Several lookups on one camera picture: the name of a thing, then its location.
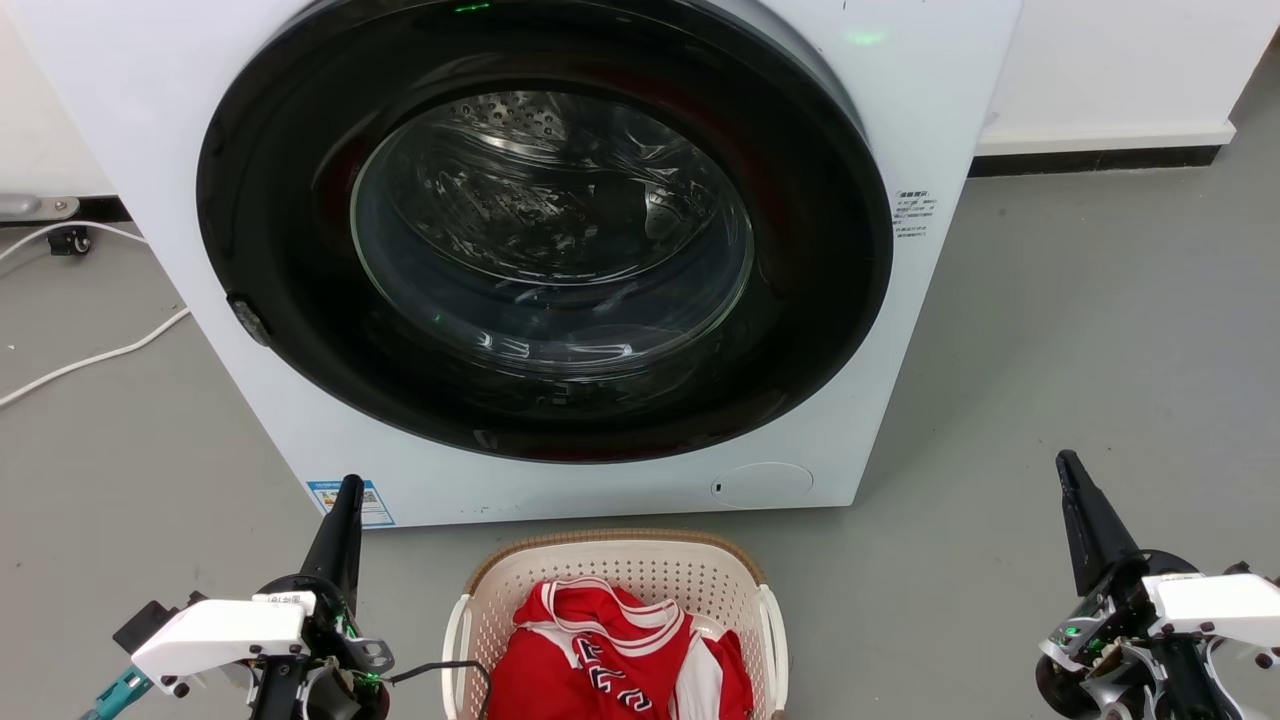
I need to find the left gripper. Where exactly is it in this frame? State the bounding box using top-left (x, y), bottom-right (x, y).
top-left (250, 475), bottom-right (395, 720)

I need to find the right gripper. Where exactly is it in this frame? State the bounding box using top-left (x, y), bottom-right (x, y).
top-left (1034, 450), bottom-right (1223, 720)

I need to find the white plastic laundry basket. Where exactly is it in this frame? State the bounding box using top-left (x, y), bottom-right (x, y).
top-left (442, 529), bottom-right (790, 720)

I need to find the blue energy label sticker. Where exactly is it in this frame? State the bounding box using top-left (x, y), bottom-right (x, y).
top-left (307, 480), bottom-right (396, 528)

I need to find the teal connector piece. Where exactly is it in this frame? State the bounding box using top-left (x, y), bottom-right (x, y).
top-left (80, 667), bottom-right (154, 720)

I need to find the red and white garment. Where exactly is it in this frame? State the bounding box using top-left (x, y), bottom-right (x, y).
top-left (487, 577), bottom-right (755, 720)

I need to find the round white filter cover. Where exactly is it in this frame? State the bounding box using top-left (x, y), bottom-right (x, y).
top-left (711, 462), bottom-right (814, 509)

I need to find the round black washing machine door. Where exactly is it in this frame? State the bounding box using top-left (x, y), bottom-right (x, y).
top-left (196, 0), bottom-right (894, 464)

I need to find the small text sticker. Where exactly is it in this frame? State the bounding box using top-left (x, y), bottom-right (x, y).
top-left (893, 190), bottom-right (938, 239)

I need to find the black baseboard strip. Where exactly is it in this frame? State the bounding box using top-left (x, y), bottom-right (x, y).
top-left (968, 146), bottom-right (1223, 178)

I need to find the white front-load washing machine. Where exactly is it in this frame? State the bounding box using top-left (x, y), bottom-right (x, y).
top-left (0, 0), bottom-right (1026, 529)

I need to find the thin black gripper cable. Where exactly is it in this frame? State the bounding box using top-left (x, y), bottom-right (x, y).
top-left (385, 659), bottom-right (493, 720)

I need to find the grey door handle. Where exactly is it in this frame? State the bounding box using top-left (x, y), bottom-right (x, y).
top-left (228, 293), bottom-right (273, 348)

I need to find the white floor cable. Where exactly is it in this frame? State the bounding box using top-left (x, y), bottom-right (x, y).
top-left (0, 221), bottom-right (149, 263)
top-left (0, 307), bottom-right (191, 408)

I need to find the grey metal bracket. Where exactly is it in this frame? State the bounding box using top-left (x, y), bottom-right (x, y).
top-left (0, 194), bottom-right (81, 223)

